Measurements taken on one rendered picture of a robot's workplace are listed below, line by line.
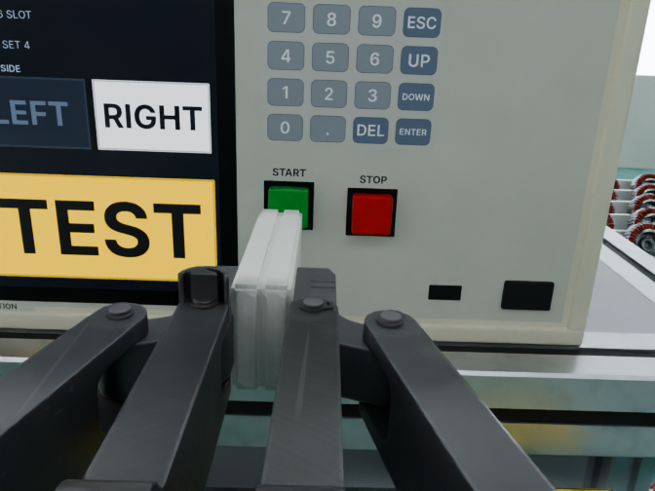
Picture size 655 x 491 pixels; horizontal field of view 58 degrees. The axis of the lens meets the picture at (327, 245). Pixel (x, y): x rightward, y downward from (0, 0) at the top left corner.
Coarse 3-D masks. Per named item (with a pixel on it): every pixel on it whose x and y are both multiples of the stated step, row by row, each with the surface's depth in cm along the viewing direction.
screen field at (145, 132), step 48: (0, 96) 25; (48, 96) 25; (96, 96) 25; (144, 96) 25; (192, 96) 25; (0, 144) 26; (48, 144) 26; (96, 144) 26; (144, 144) 26; (192, 144) 26
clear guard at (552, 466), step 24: (360, 456) 29; (528, 456) 29; (552, 456) 29; (576, 456) 29; (360, 480) 27; (384, 480) 27; (552, 480) 27; (576, 480) 27; (600, 480) 28; (624, 480) 28; (648, 480) 28
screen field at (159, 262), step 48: (0, 192) 27; (48, 192) 27; (96, 192) 27; (144, 192) 27; (192, 192) 27; (0, 240) 28; (48, 240) 28; (96, 240) 28; (144, 240) 28; (192, 240) 28
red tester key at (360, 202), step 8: (352, 200) 27; (360, 200) 26; (368, 200) 26; (376, 200) 26; (384, 200) 26; (392, 200) 26; (352, 208) 27; (360, 208) 26; (368, 208) 26; (376, 208) 26; (384, 208) 26; (392, 208) 27; (352, 216) 27; (360, 216) 27; (368, 216) 27; (376, 216) 27; (384, 216) 27; (352, 224) 27; (360, 224) 27; (368, 224) 27; (376, 224) 27; (384, 224) 27; (352, 232) 27; (360, 232) 27; (368, 232) 27; (376, 232) 27; (384, 232) 27
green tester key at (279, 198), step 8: (272, 192) 26; (280, 192) 26; (288, 192) 26; (296, 192) 26; (304, 192) 26; (272, 200) 26; (280, 200) 26; (288, 200) 26; (296, 200) 26; (304, 200) 26; (272, 208) 26; (280, 208) 26; (288, 208) 26; (296, 208) 26; (304, 208) 26; (304, 216) 27; (304, 224) 27
